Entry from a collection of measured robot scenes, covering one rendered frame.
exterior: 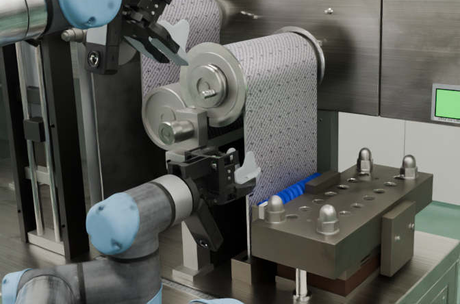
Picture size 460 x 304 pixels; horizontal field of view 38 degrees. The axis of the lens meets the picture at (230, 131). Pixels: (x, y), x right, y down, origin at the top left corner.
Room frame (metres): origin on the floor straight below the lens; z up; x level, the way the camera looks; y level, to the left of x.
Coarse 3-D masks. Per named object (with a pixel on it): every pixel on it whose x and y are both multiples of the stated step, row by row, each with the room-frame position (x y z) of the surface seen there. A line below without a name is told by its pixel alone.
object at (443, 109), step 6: (438, 90) 1.22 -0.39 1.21; (444, 90) 1.21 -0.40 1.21; (438, 96) 1.22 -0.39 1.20; (444, 96) 1.21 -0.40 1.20; (450, 96) 1.21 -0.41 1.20; (456, 96) 1.20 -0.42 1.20; (438, 102) 1.22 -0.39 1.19; (444, 102) 1.21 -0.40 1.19; (450, 102) 1.21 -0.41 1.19; (456, 102) 1.20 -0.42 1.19; (438, 108) 1.22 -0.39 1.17; (444, 108) 1.21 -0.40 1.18; (450, 108) 1.21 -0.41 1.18; (456, 108) 1.20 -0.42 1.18; (438, 114) 1.22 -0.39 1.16; (444, 114) 1.21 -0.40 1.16; (450, 114) 1.21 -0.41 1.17; (456, 114) 1.20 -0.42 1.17
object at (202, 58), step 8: (200, 56) 1.15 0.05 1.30; (208, 56) 1.14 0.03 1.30; (216, 56) 1.13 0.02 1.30; (192, 64) 1.16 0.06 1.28; (200, 64) 1.15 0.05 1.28; (216, 64) 1.13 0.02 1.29; (224, 64) 1.12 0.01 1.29; (224, 72) 1.12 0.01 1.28; (232, 72) 1.11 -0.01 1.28; (232, 80) 1.11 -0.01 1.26; (232, 88) 1.11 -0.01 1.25; (232, 96) 1.11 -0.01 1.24; (224, 104) 1.12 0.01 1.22; (232, 104) 1.11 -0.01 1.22; (208, 112) 1.14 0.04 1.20; (216, 112) 1.13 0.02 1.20; (224, 112) 1.12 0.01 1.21
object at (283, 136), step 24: (312, 96) 1.28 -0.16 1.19; (264, 120) 1.15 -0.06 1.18; (288, 120) 1.21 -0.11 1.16; (312, 120) 1.28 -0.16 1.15; (264, 144) 1.15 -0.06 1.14; (288, 144) 1.21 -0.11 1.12; (312, 144) 1.28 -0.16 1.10; (264, 168) 1.15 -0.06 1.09; (288, 168) 1.21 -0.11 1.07; (312, 168) 1.28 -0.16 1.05; (264, 192) 1.15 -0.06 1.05
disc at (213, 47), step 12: (192, 48) 1.16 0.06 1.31; (204, 48) 1.14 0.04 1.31; (216, 48) 1.13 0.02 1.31; (228, 60) 1.11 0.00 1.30; (180, 72) 1.18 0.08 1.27; (240, 72) 1.10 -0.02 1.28; (180, 84) 1.18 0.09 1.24; (240, 84) 1.10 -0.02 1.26; (240, 96) 1.10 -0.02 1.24; (192, 108) 1.17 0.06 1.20; (240, 108) 1.10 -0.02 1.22; (216, 120) 1.13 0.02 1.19; (228, 120) 1.12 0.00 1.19
